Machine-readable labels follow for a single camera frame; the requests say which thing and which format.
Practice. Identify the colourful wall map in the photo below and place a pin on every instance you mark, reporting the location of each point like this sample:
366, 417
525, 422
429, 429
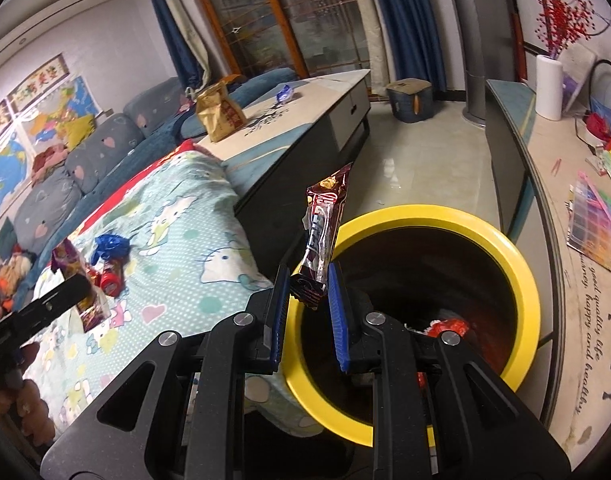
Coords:
67, 116

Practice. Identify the world map poster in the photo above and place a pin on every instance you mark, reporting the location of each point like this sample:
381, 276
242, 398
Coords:
16, 161

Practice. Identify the blue curtain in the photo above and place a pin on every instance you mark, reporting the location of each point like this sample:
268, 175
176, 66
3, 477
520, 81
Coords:
414, 41
185, 46

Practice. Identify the grey coffee table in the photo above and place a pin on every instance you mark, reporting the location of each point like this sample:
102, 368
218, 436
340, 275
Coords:
285, 149

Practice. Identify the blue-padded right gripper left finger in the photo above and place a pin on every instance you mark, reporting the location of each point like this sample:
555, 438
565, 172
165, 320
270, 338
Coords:
276, 317

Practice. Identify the cross-stitch wall banner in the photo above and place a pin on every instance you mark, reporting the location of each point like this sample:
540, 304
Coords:
31, 89

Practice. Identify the red berry branch decoration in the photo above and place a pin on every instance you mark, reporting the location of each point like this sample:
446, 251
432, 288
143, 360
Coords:
562, 23

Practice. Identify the dark blue storage stool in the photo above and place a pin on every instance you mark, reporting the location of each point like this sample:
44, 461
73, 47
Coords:
411, 100

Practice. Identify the yellow-rimmed black trash bin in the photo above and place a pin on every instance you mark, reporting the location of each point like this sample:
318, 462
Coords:
419, 264

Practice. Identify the red plastic bag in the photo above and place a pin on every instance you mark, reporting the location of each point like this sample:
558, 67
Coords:
448, 328

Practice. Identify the red bottle cap item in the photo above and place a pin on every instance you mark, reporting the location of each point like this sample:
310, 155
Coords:
111, 278

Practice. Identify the wooden framed glass door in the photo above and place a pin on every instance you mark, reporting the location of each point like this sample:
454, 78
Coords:
312, 37

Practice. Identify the blue-grey sofa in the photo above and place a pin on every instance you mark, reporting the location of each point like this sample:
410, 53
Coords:
112, 155

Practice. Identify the red candy wrapper bag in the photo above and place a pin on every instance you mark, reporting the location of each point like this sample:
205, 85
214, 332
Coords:
92, 309

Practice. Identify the blue curtain left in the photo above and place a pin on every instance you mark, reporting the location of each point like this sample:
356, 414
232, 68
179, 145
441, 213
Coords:
185, 46

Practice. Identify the long TV cabinet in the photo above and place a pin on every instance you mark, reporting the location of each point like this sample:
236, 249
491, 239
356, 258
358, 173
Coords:
534, 163

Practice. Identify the blue white wrapper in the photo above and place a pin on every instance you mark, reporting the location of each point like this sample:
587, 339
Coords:
284, 95

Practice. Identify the white paper towel roll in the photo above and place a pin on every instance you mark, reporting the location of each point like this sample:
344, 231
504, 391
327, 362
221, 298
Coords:
549, 102

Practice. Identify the person's left hand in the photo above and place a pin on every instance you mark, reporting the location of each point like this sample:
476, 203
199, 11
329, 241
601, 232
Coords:
24, 417

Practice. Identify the colourful bead tray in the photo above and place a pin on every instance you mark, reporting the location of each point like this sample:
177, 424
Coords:
589, 228

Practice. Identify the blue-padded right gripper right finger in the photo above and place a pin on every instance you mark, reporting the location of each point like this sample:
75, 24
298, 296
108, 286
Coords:
341, 316

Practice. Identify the blue curtain right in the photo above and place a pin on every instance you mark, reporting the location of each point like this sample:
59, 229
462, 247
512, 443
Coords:
414, 41

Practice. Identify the pile of clothes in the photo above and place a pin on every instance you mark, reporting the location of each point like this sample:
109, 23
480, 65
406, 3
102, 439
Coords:
12, 273

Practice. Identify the Hello Kitty patterned blanket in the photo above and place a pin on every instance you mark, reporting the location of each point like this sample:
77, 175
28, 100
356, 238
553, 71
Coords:
190, 266

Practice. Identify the blue plastic bag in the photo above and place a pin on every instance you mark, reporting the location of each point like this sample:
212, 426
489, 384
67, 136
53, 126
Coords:
110, 247

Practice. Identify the brown paper bag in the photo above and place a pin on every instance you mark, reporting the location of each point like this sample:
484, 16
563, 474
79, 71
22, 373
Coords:
219, 114

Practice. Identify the grey tower fan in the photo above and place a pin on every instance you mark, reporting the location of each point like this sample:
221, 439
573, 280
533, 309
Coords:
468, 24

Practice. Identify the dark red snack wrapper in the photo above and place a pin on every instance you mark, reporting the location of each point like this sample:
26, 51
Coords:
325, 206

